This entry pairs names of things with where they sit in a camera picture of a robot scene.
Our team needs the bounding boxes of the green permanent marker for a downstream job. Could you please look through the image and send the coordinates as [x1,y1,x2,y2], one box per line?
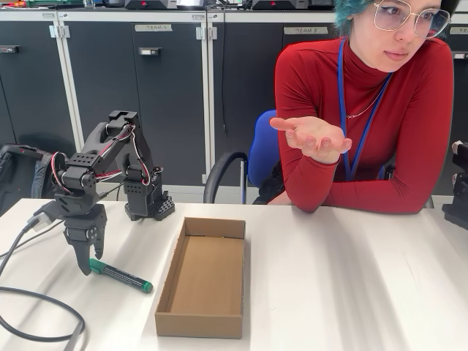
[89,257,154,294]

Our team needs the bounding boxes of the left forearm red sleeve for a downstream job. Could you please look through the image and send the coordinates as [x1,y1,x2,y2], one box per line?
[321,178,436,216]

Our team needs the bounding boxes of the right forearm red sleeve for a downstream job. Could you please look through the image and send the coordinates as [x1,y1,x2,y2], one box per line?
[283,155,343,214]

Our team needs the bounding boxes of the person in red sweater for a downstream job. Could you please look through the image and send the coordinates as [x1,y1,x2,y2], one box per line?
[273,0,461,205]

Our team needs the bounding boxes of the person's right hand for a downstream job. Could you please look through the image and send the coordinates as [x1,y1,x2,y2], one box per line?
[269,116,354,165]

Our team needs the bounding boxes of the black backpack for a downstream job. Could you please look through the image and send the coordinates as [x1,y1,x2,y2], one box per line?
[0,143,69,216]

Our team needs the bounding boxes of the open cardboard box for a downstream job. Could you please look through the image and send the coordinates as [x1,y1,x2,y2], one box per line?
[154,216,246,340]

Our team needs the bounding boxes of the dark grey cabinet door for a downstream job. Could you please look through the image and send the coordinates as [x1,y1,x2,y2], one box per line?
[440,23,468,197]
[212,20,341,187]
[0,20,80,200]
[58,20,208,186]

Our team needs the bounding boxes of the blue office chair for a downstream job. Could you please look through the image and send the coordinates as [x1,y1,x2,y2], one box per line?
[203,108,284,205]

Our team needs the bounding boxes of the team 4 tape label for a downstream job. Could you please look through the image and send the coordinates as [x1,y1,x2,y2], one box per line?
[134,23,173,33]

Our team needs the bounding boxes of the green crate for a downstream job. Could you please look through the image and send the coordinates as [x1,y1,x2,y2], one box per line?
[27,0,70,8]

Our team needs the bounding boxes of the black device with red logo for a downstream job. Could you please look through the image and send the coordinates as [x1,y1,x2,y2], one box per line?
[124,0,177,10]
[252,0,309,11]

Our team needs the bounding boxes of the team 5 tape label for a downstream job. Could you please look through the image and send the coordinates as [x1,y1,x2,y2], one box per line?
[284,26,328,36]

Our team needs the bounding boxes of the gold rimmed glasses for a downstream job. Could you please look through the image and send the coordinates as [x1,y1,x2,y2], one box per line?
[372,0,451,39]

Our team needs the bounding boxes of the thin black cable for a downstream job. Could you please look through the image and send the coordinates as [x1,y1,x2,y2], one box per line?
[0,182,125,259]

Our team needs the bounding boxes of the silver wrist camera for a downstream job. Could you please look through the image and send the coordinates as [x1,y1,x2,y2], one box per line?
[28,210,56,233]

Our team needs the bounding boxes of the thick grey camera cable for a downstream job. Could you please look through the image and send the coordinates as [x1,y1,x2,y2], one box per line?
[0,217,88,351]

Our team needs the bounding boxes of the blue lanyard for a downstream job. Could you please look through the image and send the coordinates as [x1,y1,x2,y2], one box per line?
[338,36,394,182]

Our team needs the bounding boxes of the thin silver necklace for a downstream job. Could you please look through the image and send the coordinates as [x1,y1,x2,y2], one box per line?
[345,89,383,120]

